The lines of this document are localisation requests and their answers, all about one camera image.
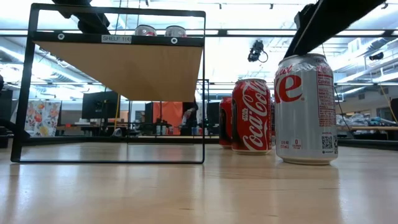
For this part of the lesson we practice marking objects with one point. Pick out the cluttered background table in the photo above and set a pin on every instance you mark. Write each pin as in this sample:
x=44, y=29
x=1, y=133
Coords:
x=367, y=128

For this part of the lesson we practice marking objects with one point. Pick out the black metal shelf wooden board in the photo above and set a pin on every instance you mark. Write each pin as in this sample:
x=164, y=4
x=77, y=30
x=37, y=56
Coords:
x=124, y=68

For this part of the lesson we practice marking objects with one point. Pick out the black overhead frame bar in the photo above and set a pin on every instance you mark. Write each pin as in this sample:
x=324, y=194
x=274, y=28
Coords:
x=264, y=32

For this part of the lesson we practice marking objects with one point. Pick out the black hanging camera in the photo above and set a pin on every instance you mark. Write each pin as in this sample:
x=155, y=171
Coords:
x=255, y=51

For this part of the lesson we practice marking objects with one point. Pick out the white shelf label sticker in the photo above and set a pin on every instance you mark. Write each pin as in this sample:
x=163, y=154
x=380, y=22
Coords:
x=116, y=39

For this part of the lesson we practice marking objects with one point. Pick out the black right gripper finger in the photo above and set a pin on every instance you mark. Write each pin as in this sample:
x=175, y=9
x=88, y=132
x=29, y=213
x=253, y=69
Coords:
x=303, y=18
x=335, y=18

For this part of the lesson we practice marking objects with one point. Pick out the dark background equipment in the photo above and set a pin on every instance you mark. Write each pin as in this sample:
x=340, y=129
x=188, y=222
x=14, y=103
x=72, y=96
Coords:
x=4, y=105

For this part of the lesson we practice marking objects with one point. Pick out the black background monitor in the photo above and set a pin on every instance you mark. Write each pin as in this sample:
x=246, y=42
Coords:
x=99, y=105

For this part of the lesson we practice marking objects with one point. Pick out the floral patterned cloth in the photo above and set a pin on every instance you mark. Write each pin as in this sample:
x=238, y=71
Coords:
x=43, y=119

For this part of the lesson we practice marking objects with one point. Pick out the silver Diet Coke can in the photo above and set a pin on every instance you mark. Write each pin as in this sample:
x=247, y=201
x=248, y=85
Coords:
x=298, y=124

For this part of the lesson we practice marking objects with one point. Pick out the orange partition panel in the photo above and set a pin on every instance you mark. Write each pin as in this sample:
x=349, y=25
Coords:
x=169, y=116

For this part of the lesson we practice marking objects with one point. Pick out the red Coca-Cola Star Wars can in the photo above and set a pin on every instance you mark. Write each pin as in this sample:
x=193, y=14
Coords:
x=252, y=124

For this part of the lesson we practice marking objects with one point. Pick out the black ceiling speaker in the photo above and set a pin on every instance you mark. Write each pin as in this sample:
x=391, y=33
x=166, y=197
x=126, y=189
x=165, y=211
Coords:
x=376, y=56

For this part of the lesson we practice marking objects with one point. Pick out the red Coke Zero can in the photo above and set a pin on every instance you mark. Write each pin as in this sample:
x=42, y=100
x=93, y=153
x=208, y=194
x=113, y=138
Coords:
x=272, y=124

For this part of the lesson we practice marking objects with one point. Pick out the black table frame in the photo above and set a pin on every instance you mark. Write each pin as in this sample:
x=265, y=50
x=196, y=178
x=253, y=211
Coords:
x=174, y=140

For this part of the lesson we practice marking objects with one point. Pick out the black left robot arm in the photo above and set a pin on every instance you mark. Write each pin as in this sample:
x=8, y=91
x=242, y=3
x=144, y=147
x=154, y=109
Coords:
x=93, y=25

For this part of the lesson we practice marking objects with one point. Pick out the person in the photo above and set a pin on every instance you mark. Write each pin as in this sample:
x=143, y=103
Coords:
x=189, y=116

